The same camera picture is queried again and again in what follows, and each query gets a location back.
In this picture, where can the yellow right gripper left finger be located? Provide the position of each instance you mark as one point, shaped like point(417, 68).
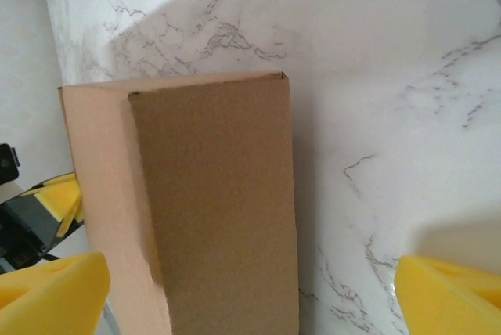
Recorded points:
point(51, 300)

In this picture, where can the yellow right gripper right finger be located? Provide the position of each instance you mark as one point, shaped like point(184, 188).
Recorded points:
point(438, 303)

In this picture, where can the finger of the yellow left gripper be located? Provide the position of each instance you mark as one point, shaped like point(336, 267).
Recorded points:
point(74, 219)
point(58, 200)

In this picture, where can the brown cardboard paper box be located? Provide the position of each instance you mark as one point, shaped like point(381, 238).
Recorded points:
point(219, 194)

